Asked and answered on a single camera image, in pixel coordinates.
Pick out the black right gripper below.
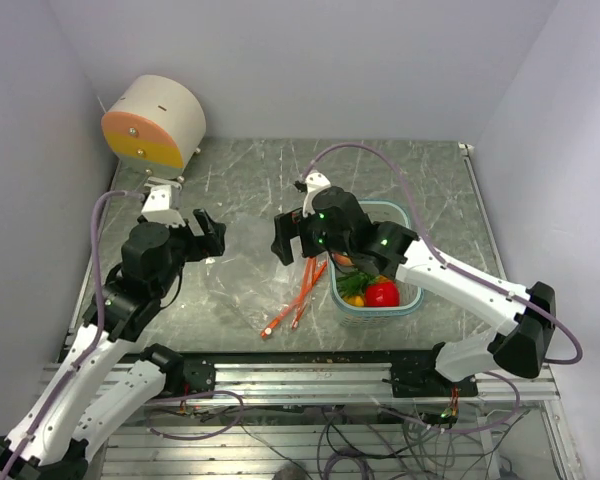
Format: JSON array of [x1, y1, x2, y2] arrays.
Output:
[[271, 206, 353, 266]]

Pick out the toy peach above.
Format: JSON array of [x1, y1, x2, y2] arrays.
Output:
[[332, 253, 353, 267]]

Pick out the clear orange zip top bag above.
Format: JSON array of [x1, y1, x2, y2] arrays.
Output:
[[204, 253, 328, 340]]

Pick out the red toy apple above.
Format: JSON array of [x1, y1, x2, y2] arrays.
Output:
[[364, 281, 401, 308]]

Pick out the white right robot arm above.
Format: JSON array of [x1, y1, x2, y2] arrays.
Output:
[[271, 186, 556, 396]]

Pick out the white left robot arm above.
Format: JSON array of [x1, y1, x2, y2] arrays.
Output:
[[0, 209, 226, 479]]

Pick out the toy pineapple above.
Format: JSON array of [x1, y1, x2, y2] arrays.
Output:
[[336, 270, 376, 298]]

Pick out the small yellow toy fruit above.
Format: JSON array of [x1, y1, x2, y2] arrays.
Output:
[[345, 295, 365, 308]]

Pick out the white cylindrical drawer box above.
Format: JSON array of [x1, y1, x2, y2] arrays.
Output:
[[101, 74, 207, 179]]

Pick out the light blue plastic basket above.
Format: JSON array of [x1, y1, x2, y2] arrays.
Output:
[[328, 200, 424, 328]]

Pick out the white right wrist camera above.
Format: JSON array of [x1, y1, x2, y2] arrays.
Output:
[[294, 170, 331, 218]]

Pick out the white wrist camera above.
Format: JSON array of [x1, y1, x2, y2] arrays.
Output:
[[294, 170, 331, 218], [141, 185, 185, 228]]

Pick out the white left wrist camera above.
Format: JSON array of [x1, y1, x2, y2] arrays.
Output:
[[141, 185, 185, 228]]

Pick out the small white metal bracket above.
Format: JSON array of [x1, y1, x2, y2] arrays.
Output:
[[144, 176, 182, 190]]

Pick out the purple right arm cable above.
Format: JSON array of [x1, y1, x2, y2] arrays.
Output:
[[309, 143, 584, 365]]

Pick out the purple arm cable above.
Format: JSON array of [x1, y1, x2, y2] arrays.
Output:
[[0, 189, 146, 480], [309, 143, 584, 365]]

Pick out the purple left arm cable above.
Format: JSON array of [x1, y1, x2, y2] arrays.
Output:
[[0, 189, 146, 480]]

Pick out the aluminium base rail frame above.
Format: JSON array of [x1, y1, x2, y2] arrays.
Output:
[[39, 359, 561, 406]]

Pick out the white corner bracket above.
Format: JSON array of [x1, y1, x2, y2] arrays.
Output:
[[458, 142, 474, 156]]

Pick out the tangled cables under table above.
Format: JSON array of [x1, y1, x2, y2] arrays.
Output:
[[144, 389, 531, 480]]

